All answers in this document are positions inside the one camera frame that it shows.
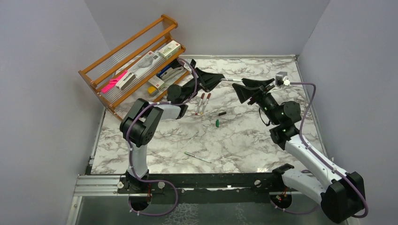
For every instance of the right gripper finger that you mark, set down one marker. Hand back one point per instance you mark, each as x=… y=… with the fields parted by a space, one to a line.
x=250 y=94
x=257 y=83

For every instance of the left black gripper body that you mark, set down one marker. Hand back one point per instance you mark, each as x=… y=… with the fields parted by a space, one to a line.
x=190 y=87

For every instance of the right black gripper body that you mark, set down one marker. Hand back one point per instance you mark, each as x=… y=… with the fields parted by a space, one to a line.
x=268 y=103

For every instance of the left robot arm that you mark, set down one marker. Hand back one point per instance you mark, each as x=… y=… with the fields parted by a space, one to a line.
x=140 y=123

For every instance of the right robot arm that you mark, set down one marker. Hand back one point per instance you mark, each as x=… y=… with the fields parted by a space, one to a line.
x=340 y=194

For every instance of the yellow sticky note block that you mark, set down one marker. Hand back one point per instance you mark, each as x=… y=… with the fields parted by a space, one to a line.
x=152 y=91

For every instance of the small white red box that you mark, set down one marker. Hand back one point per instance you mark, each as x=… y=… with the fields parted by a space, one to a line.
x=156 y=82

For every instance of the blue black stapler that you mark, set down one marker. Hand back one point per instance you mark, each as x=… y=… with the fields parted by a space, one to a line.
x=169 y=70

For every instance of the long white package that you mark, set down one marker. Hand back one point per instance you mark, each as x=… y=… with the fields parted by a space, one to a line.
x=146 y=63

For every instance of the white green box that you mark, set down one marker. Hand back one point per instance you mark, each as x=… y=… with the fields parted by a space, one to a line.
x=169 y=50

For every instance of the white black box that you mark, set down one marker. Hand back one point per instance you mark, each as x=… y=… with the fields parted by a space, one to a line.
x=124 y=82

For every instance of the wooden shelf rack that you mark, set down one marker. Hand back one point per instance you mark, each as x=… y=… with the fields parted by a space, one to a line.
x=127 y=69

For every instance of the pink highlighter pack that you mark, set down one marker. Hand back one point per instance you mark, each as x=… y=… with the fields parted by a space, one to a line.
x=113 y=82

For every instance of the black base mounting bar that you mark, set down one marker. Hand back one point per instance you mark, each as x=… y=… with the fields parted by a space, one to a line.
x=158 y=184

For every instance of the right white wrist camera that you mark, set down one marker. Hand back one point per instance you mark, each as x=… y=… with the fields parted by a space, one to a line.
x=282 y=79

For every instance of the aluminium frame rail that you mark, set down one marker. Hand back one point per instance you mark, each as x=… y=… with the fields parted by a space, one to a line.
x=96 y=185

